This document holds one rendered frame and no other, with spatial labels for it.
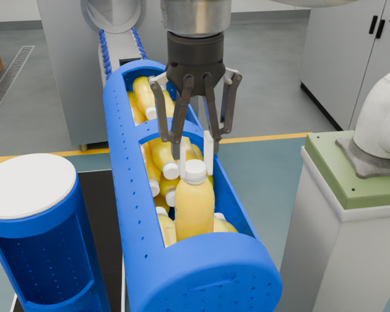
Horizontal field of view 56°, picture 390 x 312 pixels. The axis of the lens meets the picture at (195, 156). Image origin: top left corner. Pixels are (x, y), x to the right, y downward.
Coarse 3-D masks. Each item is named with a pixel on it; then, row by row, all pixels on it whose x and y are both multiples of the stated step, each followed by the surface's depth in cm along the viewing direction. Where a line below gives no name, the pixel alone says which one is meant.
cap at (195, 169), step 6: (186, 162) 62; (192, 162) 62; (198, 162) 62; (186, 168) 61; (192, 168) 61; (198, 168) 61; (204, 168) 61; (186, 174) 60; (192, 174) 60; (198, 174) 60; (204, 174) 61; (192, 180) 61; (198, 180) 61
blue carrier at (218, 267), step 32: (128, 64) 125; (160, 64) 128; (128, 128) 96; (192, 128) 95; (128, 160) 87; (128, 192) 81; (224, 192) 97; (128, 224) 75; (128, 256) 71; (160, 256) 63; (192, 256) 61; (224, 256) 60; (256, 256) 63; (128, 288) 69; (160, 288) 59; (192, 288) 62; (224, 288) 64; (256, 288) 66
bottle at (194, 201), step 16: (176, 192) 63; (192, 192) 61; (208, 192) 62; (176, 208) 64; (192, 208) 62; (208, 208) 63; (176, 224) 67; (192, 224) 64; (208, 224) 65; (176, 240) 70
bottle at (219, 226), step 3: (216, 219) 79; (219, 219) 80; (216, 222) 78; (219, 222) 78; (222, 222) 79; (216, 225) 77; (219, 225) 77; (222, 225) 77; (225, 225) 78; (216, 228) 76; (219, 228) 76; (222, 228) 77; (225, 228) 77; (228, 228) 78; (216, 231) 76; (219, 231) 76; (222, 231) 76; (225, 231) 76; (228, 231) 77
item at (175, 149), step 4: (168, 132) 56; (172, 132) 56; (172, 136) 56; (172, 140) 56; (172, 144) 57; (172, 148) 57; (176, 148) 57; (172, 152) 58; (176, 152) 58; (172, 156) 58; (176, 156) 58
